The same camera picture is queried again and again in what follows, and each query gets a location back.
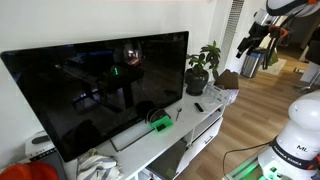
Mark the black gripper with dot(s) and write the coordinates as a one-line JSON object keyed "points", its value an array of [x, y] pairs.
{"points": [[258, 33]]}

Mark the round clear plastic lid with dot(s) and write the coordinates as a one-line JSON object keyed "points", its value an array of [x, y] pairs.
{"points": [[209, 100]]}

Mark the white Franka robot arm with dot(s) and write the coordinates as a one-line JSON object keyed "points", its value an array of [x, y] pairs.
{"points": [[300, 133]]}

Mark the steel trash can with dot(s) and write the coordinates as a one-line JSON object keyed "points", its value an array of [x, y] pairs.
{"points": [[251, 63]]}

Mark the white louvred vent panel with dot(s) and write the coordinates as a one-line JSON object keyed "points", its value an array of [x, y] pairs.
{"points": [[231, 23]]}

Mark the printed cardboard box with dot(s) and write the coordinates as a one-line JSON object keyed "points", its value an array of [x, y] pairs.
{"points": [[227, 80]]}

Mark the light floor rug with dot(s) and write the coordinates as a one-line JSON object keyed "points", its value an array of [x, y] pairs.
{"points": [[277, 66]]}

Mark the green leafy plant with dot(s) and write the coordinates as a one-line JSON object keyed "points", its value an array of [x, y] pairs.
{"points": [[208, 55]]}

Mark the dark round plant pot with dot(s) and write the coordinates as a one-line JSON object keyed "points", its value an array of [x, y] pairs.
{"points": [[196, 82]]}

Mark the black remote control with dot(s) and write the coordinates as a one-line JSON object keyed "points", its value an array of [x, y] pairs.
{"points": [[199, 107]]}

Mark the metal spoon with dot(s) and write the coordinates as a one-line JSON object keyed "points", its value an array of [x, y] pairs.
{"points": [[179, 110]]}

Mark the white cabinet drawer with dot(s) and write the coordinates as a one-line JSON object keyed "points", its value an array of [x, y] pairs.
{"points": [[208, 136]]}

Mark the green plastic holder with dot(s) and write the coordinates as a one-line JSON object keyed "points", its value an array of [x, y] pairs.
{"points": [[163, 124]]}

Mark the black round disc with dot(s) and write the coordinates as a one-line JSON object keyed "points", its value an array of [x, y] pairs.
{"points": [[155, 115]]}

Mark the metal robot mounting platform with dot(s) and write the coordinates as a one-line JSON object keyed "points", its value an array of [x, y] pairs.
{"points": [[243, 168]]}

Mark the white television cabinet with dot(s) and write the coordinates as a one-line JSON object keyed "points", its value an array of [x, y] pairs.
{"points": [[156, 141]]}

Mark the dark grey cabinet panel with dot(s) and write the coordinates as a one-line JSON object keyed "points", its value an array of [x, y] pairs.
{"points": [[166, 161]]}

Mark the black flat screen television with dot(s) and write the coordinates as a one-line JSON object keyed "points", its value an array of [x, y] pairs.
{"points": [[100, 93]]}

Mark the striped white cloth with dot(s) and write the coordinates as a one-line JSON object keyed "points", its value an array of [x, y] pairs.
{"points": [[96, 166]]}

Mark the dark grey block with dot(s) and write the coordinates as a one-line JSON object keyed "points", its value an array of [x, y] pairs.
{"points": [[55, 166]]}

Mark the white product box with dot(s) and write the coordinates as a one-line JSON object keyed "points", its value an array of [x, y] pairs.
{"points": [[38, 150]]}

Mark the orange round object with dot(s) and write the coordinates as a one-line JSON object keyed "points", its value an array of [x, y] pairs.
{"points": [[26, 171]]}

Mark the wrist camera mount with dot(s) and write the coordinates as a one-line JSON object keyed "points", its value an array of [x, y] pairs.
{"points": [[266, 16]]}

